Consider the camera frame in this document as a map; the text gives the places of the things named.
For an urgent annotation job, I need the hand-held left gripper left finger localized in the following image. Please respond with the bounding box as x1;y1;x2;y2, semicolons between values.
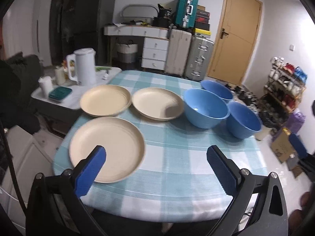
26;145;109;236

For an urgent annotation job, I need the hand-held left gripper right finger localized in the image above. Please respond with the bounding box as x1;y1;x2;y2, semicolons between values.
206;145;289;236

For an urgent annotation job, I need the cream round plate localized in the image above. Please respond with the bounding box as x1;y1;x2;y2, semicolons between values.
79;84;132;118
132;87;184;121
69;117;146;183

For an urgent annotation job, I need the blue bowl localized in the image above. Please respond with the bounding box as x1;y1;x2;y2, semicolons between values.
200;79;234;103
183;88;231;129
226;101;262;139

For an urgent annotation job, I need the person's right hand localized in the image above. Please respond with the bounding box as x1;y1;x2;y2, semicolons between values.
289;191;312;236

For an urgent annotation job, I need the cardboard box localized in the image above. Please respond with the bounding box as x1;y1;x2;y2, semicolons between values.
271;128;299;164

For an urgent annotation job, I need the wooden shoe rack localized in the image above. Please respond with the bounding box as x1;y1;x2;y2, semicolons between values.
263;56;308;113

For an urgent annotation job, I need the purple bag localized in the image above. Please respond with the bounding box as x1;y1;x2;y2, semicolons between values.
287;112;307;134

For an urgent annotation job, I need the white bin black liner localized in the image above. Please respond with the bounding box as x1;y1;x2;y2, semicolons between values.
256;96;288;140

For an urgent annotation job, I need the shelved shoes collection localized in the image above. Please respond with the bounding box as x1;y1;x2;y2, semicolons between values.
267;56;308;109

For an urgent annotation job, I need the teal white checked tablecloth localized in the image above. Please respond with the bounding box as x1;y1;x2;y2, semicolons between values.
52;69;269;223

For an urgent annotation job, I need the group of loose sneakers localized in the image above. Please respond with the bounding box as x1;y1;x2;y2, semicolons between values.
226;84;261;109

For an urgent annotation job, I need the white side table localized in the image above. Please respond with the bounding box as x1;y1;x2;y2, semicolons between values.
31;65;123;128

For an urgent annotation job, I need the teal flat box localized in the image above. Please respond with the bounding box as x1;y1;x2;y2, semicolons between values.
48;86;72;103

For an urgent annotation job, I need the white cup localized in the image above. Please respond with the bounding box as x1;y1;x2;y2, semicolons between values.
38;76;53;97

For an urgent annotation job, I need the white jar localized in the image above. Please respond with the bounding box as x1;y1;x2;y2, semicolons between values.
55;66;66;85

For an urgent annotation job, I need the white electric kettle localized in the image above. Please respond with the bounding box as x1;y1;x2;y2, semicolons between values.
66;48;97;86

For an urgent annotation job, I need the black puffy jacket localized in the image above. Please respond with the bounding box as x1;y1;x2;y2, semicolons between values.
0;60;41;134

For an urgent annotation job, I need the wooden door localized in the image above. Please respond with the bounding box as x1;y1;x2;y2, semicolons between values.
207;0;263;86

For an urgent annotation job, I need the silver suitcase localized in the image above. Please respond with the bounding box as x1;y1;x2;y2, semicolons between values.
184;36;214;81

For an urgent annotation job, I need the grey white woven basket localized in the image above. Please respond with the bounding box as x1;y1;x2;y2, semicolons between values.
116;41;138;64

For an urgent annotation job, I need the beige suitcase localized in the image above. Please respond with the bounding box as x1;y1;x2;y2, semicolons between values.
164;28;192;77

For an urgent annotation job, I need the yellow black shoe box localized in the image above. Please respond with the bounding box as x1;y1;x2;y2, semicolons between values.
194;28;212;39

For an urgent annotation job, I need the white drawer dresser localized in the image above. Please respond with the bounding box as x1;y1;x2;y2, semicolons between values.
103;25;170;71

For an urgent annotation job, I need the plain black shoe box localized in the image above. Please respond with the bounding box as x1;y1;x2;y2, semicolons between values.
194;20;211;30

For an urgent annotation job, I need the black shoe box red print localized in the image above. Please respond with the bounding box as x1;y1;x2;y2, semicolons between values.
196;10;211;21

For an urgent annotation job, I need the dark grey fridge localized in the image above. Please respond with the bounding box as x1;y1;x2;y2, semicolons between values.
74;0;117;67

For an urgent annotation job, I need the dark glass wardrobe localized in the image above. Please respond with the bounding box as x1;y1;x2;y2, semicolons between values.
49;0;82;65

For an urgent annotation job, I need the teal suitcase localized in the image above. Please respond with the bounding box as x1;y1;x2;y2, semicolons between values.
175;0;199;29

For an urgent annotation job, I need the black bag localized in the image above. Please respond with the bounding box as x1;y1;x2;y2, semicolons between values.
153;4;173;27

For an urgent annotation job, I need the white wardrobe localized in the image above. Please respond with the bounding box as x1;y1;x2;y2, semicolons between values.
32;0;53;67

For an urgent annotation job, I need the oval mirror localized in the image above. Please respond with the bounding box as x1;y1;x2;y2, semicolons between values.
121;4;159;20

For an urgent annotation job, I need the black cable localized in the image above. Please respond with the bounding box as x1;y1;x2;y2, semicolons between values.
0;123;27;214

